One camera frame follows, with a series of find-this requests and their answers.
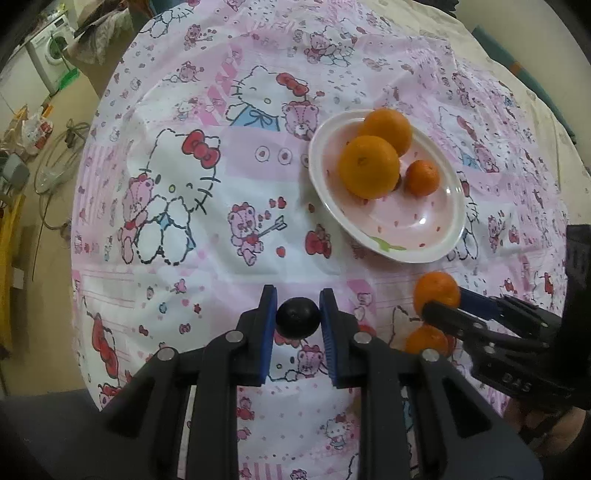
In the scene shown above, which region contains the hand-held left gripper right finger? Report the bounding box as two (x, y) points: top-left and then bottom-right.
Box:
(318, 287), (504, 480)

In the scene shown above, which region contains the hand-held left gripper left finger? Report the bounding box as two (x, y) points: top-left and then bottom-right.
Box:
(99, 285), (279, 480)

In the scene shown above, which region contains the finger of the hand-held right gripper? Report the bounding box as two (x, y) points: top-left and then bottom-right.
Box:
(457, 287), (561, 324)
(422, 300), (552, 354)

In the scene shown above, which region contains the small mandarin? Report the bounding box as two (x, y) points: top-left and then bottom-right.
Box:
(404, 159), (441, 197)
(413, 271), (461, 319)
(405, 324), (451, 356)

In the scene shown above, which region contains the dark purple tomato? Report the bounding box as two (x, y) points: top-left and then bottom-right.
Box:
(276, 298), (321, 339)

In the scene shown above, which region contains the pink strawberry print plate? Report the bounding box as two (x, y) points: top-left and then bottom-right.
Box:
(308, 110), (466, 264)

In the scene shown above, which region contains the large orange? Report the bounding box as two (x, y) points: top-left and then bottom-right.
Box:
(338, 135), (400, 200)
(361, 107), (413, 158)

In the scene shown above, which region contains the person's right hand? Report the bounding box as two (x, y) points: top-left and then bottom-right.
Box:
(503, 399), (591, 457)

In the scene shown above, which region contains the pink cartoon printed blanket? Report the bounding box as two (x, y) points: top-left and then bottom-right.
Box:
(69, 0), (571, 480)

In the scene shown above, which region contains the grey stool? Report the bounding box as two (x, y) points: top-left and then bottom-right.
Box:
(0, 154), (29, 190)

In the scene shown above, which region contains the white plastic bag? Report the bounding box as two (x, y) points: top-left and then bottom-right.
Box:
(21, 113), (54, 153)

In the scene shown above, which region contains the white washing machine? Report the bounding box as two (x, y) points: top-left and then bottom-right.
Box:
(25, 7), (79, 93)

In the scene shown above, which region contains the yellow wooden frame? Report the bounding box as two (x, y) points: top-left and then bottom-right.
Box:
(0, 194), (26, 352)

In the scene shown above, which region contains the coiled hose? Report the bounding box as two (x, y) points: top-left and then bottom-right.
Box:
(34, 119), (90, 229)

